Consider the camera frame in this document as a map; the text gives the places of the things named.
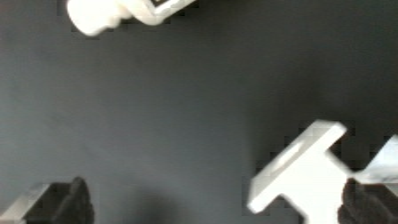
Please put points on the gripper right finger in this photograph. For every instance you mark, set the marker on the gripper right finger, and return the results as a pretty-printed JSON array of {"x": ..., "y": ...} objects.
[{"x": 369, "y": 204}]

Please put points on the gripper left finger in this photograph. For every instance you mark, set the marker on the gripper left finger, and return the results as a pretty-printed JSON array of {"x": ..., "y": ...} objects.
[{"x": 53, "y": 203}]

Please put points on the white lamp base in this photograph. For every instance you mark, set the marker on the white lamp base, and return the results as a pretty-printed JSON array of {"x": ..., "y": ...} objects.
[{"x": 305, "y": 174}]

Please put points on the white lamp bulb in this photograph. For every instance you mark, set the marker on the white lamp bulb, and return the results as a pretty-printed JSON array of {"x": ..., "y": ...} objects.
[{"x": 97, "y": 14}]

